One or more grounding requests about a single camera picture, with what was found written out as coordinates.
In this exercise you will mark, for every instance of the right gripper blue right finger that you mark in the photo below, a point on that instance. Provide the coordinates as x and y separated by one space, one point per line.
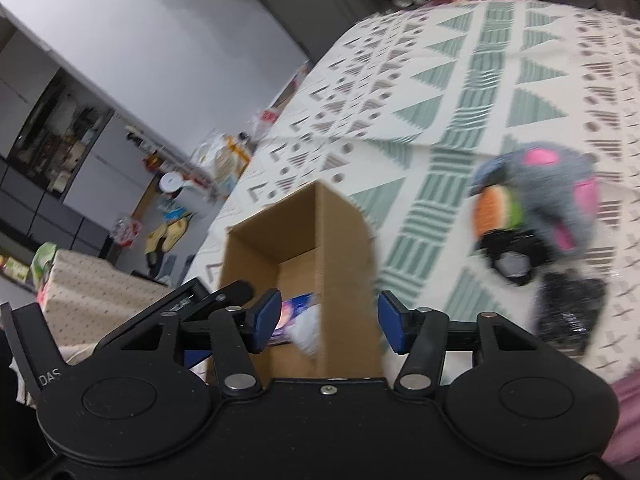
420 336

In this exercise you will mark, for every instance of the pink bed sheet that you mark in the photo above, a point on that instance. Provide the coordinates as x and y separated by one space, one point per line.
623 451

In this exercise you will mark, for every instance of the black soft pouch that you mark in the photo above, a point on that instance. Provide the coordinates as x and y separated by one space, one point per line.
568 308

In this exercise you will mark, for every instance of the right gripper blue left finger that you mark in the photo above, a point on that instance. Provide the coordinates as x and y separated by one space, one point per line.
260 324

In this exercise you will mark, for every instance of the white plastic bag red print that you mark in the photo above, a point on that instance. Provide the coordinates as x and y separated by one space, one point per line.
262 123

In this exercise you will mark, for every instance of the patterned cream green blanket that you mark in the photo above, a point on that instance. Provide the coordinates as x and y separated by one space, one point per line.
401 111

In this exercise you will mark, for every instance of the grey pink plush toy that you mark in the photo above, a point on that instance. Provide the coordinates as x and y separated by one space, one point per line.
557 190

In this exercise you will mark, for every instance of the beige dotted fabric box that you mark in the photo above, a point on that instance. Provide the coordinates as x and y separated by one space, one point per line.
85 298

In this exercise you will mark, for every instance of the brown cardboard box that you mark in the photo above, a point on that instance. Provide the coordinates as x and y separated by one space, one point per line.
312 242

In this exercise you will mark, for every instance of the yellow white bag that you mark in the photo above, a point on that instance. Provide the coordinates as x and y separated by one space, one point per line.
223 158

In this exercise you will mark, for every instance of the orange burger plush toy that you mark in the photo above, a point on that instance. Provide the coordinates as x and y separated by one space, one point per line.
496 208

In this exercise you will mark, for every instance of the white electric kettle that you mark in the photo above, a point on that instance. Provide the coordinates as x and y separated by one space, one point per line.
184 194

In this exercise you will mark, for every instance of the yellow slippers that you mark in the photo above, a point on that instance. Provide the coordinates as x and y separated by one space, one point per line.
164 238

